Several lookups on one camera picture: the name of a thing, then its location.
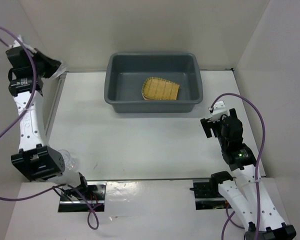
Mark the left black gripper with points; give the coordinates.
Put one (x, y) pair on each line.
(54, 64)

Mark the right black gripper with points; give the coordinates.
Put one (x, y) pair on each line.
(206, 124)

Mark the woven bamboo tray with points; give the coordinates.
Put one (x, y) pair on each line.
(156, 88)

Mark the clear plastic cup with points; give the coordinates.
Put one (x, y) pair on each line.
(69, 161)

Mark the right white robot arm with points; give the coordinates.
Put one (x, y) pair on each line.
(242, 188)

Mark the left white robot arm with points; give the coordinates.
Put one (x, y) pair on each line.
(35, 159)

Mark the grey plastic bin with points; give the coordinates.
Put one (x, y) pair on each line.
(126, 73)

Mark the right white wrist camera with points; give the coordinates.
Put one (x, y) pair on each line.
(218, 111)

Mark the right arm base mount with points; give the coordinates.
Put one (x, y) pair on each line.
(204, 197)

